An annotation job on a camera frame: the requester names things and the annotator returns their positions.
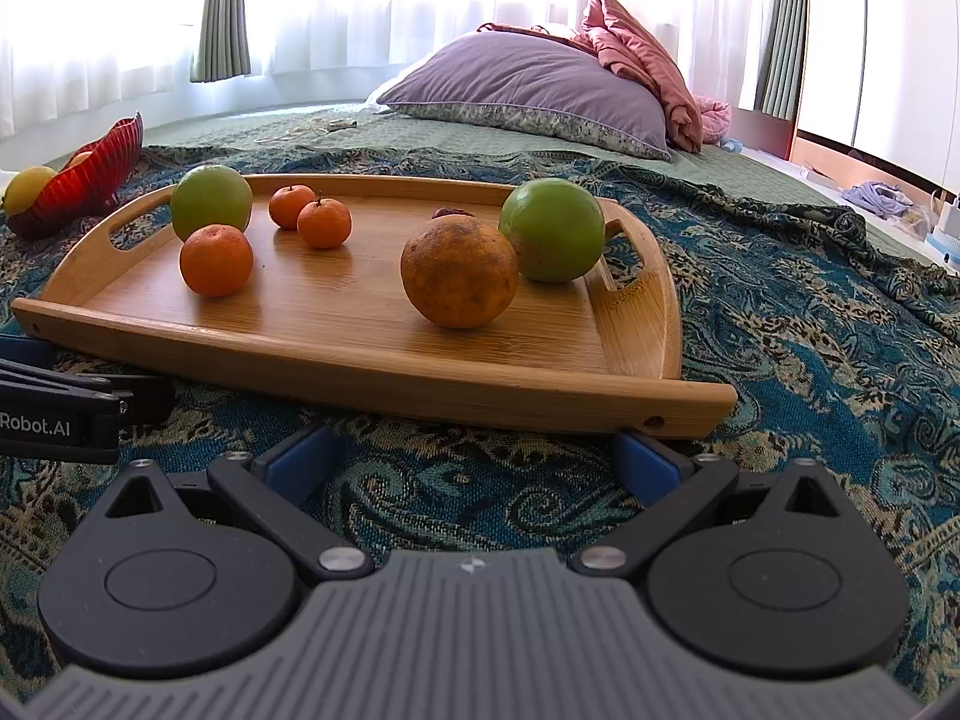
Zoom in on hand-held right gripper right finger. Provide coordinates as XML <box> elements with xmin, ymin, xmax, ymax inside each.
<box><xmin>568</xmin><ymin>430</ymin><xmax>841</xmax><ymax>584</ymax></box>

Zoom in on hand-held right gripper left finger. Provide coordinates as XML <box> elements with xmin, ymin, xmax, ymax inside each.
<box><xmin>105</xmin><ymin>423</ymin><xmax>376</xmax><ymax>584</ymax></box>

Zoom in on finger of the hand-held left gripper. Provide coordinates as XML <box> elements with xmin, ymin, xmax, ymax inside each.
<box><xmin>0</xmin><ymin>335</ymin><xmax>59</xmax><ymax>370</ymax></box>
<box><xmin>112</xmin><ymin>373</ymin><xmax>179</xmax><ymax>427</ymax></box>

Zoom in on wooden serving tray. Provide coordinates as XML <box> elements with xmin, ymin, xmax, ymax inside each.
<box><xmin>11</xmin><ymin>174</ymin><xmax>738</xmax><ymax>441</ymax></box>

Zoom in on red glass bowl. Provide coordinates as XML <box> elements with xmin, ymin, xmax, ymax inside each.
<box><xmin>6</xmin><ymin>111</ymin><xmax>144</xmax><ymax>241</ymax></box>

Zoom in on large blemished orange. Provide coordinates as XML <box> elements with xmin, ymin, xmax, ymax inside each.
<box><xmin>400</xmin><ymin>214</ymin><xmax>521</xmax><ymax>331</ymax></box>

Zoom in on yellow lemon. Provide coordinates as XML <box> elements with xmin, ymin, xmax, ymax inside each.
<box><xmin>2</xmin><ymin>166</ymin><xmax>60</xmax><ymax>215</ymax></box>

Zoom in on teal paisley blanket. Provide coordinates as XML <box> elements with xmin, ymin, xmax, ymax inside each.
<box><xmin>0</xmin><ymin>141</ymin><xmax>960</xmax><ymax>707</ymax></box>

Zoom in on green apple on left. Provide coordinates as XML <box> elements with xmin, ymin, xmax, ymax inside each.
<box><xmin>170</xmin><ymin>165</ymin><xmax>254</xmax><ymax>243</ymax></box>

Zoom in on green round citrus fruit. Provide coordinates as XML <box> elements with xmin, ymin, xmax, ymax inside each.
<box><xmin>498</xmin><ymin>178</ymin><xmax>607</xmax><ymax>285</ymax></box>

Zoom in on light pink fluffy cloth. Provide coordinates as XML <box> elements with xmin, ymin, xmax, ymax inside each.
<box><xmin>694</xmin><ymin>95</ymin><xmax>733</xmax><ymax>140</ymax></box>

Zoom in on green quilted bedspread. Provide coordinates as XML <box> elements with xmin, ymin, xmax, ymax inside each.
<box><xmin>141</xmin><ymin>96</ymin><xmax>890</xmax><ymax>242</ymax></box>

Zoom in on lavender cloth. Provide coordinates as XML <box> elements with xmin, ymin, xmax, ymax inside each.
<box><xmin>842</xmin><ymin>181</ymin><xmax>914</xmax><ymax>220</ymax></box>

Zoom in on white and blue appliance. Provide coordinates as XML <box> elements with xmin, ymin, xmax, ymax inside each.
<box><xmin>925</xmin><ymin>193</ymin><xmax>960</xmax><ymax>265</ymax></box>

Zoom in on purple pillow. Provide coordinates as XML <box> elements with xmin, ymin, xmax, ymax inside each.
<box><xmin>375</xmin><ymin>31</ymin><xmax>673</xmax><ymax>161</ymax></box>

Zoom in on green curtain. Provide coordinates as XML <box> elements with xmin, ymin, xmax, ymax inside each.
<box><xmin>753</xmin><ymin>0</ymin><xmax>812</xmax><ymax>122</ymax></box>
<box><xmin>189</xmin><ymin>0</ymin><xmax>253</xmax><ymax>84</ymax></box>

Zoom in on pink quilt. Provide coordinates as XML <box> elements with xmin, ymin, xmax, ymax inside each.
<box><xmin>476</xmin><ymin>0</ymin><xmax>704</xmax><ymax>154</ymax></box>

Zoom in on white wardrobe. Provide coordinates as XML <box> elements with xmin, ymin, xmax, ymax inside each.
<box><xmin>793</xmin><ymin>0</ymin><xmax>960</xmax><ymax>192</ymax></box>

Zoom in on white sheer curtain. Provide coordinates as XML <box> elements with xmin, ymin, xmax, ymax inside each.
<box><xmin>0</xmin><ymin>0</ymin><xmax>781</xmax><ymax>142</ymax></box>

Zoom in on white charger cable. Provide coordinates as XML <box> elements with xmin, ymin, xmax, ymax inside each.
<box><xmin>253</xmin><ymin>115</ymin><xmax>358</xmax><ymax>146</ymax></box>

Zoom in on brown wooden bed frame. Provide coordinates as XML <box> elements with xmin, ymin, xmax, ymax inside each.
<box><xmin>729</xmin><ymin>106</ymin><xmax>935</xmax><ymax>200</ymax></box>

